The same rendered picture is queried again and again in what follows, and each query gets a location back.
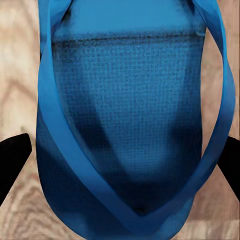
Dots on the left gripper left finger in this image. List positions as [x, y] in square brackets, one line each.
[14, 152]

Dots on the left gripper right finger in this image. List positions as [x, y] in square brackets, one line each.
[229, 163]

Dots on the sandal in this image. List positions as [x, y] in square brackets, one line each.
[119, 123]

